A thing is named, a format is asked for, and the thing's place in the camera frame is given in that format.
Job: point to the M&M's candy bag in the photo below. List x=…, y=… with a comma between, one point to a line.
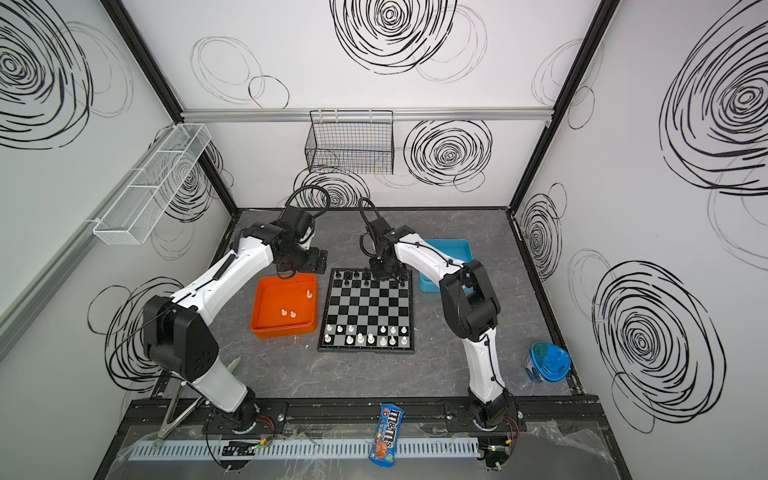
x=384, y=447

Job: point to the white mesh wall shelf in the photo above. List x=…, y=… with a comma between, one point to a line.
x=135, y=212

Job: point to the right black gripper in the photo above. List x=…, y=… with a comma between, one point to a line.
x=387, y=270

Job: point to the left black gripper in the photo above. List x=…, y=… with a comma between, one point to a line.
x=312, y=261

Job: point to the orange plastic tray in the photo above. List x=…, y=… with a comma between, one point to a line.
x=285, y=307

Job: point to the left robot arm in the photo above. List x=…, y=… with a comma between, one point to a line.
x=176, y=333

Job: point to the blue lidded plastic container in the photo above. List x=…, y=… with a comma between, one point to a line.
x=547, y=362

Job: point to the black white chess board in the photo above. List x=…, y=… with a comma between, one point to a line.
x=363, y=313

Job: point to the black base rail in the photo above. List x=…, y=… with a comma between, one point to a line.
x=450, y=413

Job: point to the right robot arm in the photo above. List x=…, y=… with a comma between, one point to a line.
x=469, y=302

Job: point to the white slotted cable duct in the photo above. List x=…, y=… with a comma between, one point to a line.
x=311, y=449

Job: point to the black wire basket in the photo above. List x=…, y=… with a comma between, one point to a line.
x=358, y=141

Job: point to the blue plastic tray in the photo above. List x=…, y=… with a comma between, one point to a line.
x=458, y=249

